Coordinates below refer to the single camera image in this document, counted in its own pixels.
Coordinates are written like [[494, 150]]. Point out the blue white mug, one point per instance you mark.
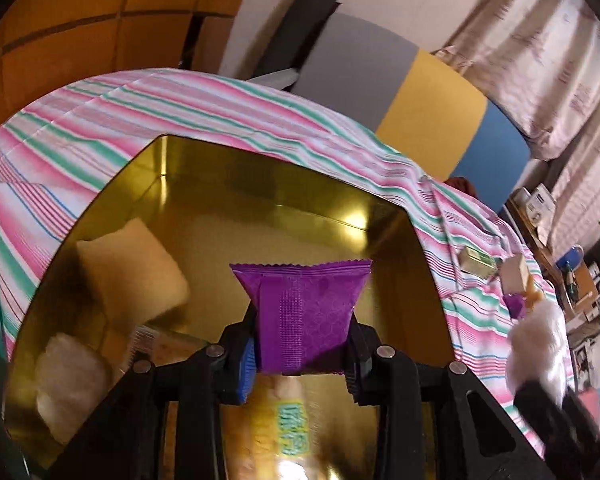
[[570, 259]]

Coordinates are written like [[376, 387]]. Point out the round white scrubbing pad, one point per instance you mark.
[[537, 345]]

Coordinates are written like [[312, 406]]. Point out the small green carton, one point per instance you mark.
[[476, 261]]

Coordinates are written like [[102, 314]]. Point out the orange brown block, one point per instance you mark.
[[533, 294]]

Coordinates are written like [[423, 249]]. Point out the large yellow sponge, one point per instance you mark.
[[130, 266]]

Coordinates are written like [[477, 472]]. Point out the grey yellow blue chair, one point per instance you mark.
[[380, 75]]

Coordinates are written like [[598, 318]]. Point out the wooden shelf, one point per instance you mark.
[[530, 240]]

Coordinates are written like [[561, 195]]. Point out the cracker packet with green label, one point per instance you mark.
[[280, 402]]

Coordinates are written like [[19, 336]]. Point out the gold metal tin box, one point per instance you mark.
[[280, 220]]

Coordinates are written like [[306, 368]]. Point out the white foam strip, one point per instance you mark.
[[275, 80]]

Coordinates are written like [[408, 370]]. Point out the white printed carton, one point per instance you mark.
[[537, 205]]

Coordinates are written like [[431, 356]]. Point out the black rolled mat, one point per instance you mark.
[[300, 25]]

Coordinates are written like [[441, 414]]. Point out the pink green striped tablecloth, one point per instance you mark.
[[130, 110]]

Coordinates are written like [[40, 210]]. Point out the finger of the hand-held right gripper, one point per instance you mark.
[[542, 410]]

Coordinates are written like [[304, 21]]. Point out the small white box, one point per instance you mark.
[[519, 197]]

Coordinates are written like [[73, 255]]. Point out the beige cube box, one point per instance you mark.
[[514, 272]]

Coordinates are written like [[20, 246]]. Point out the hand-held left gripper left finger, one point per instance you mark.
[[244, 372]]

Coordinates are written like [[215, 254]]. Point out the dark red cloth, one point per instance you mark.
[[460, 186]]

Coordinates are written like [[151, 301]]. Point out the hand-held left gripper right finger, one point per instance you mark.
[[356, 365]]

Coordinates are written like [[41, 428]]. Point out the pale patterned curtain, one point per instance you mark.
[[590, 195]]

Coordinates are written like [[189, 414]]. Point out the pink patterned quilt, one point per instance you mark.
[[530, 50]]

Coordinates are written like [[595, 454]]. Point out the purple snack packet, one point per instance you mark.
[[305, 310], [516, 306]]

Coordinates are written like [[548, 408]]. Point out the wooden panelled wardrobe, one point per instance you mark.
[[80, 15]]

